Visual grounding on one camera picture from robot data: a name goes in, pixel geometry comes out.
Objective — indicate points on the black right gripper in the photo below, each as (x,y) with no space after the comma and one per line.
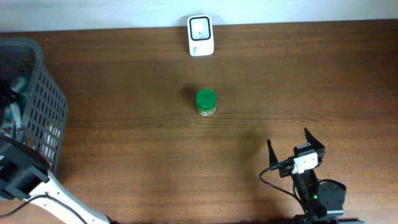
(319,148)

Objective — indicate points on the green lid seasoning jar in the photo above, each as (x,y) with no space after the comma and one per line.
(206,101)

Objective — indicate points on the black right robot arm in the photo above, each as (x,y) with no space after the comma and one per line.
(320,199)

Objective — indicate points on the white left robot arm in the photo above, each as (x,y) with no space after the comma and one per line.
(26,176)

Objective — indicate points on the white barcode scanner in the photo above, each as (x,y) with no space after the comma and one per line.
(200,35)

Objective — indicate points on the grey plastic mesh basket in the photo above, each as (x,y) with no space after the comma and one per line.
(37,111)

